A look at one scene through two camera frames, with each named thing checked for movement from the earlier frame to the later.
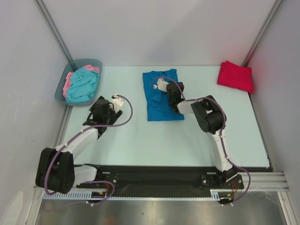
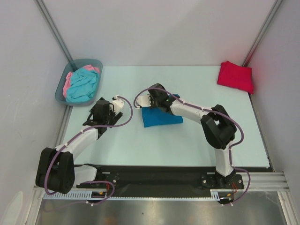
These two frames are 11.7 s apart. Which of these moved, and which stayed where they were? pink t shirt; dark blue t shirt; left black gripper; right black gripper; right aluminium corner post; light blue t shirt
Moved: dark blue t shirt; right black gripper
Stayed: pink t shirt; left black gripper; light blue t shirt; right aluminium corner post
